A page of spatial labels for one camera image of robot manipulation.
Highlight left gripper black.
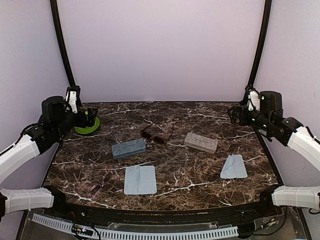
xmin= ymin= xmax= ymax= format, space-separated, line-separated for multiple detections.
xmin=53 ymin=107 xmax=98 ymax=138

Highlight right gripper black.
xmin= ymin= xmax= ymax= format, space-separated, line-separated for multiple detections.
xmin=228 ymin=105 xmax=273 ymax=133

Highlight beige glasses case teal lining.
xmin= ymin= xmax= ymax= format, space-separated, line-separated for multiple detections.
xmin=184 ymin=132 xmax=218 ymax=154

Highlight light blue cleaning cloth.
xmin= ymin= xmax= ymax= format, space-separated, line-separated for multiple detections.
xmin=124 ymin=165 xmax=157 ymax=195

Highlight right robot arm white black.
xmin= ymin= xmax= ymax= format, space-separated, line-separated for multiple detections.
xmin=227 ymin=89 xmax=320 ymax=217

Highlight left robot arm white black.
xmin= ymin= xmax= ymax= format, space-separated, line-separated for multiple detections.
xmin=0 ymin=91 xmax=98 ymax=218

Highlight brown sunglasses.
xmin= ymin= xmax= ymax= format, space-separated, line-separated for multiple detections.
xmin=140 ymin=119 xmax=174 ymax=145

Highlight pink transparent sunglasses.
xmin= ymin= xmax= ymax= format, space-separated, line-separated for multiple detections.
xmin=88 ymin=160 xmax=118 ymax=197

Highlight green plate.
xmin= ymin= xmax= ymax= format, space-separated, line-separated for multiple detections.
xmin=75 ymin=117 xmax=100 ymax=135

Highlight blue-grey glasses case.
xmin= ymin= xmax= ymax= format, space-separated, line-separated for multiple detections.
xmin=111 ymin=138 xmax=147 ymax=159

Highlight folded light blue cloth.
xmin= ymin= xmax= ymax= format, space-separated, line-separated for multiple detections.
xmin=220 ymin=154 xmax=248 ymax=179

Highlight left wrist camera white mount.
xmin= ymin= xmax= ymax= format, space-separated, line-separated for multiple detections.
xmin=65 ymin=90 xmax=78 ymax=114

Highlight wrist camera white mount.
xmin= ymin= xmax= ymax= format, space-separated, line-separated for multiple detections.
xmin=247 ymin=89 xmax=260 ymax=111
xmin=65 ymin=90 xmax=78 ymax=114

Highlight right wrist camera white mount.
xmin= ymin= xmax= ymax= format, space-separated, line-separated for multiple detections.
xmin=247 ymin=89 xmax=260 ymax=111

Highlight left black frame post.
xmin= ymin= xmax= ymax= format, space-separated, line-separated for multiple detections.
xmin=49 ymin=0 xmax=82 ymax=105

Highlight black frame post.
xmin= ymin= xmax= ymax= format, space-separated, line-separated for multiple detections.
xmin=240 ymin=0 xmax=272 ymax=106
xmin=49 ymin=0 xmax=82 ymax=105

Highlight black front rail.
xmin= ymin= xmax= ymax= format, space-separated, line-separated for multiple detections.
xmin=44 ymin=202 xmax=283 ymax=226

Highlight right black frame post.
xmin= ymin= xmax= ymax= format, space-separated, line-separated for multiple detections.
xmin=240 ymin=0 xmax=272 ymax=106

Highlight white slotted cable duct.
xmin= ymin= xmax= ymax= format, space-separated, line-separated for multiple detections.
xmin=31 ymin=213 xmax=239 ymax=240

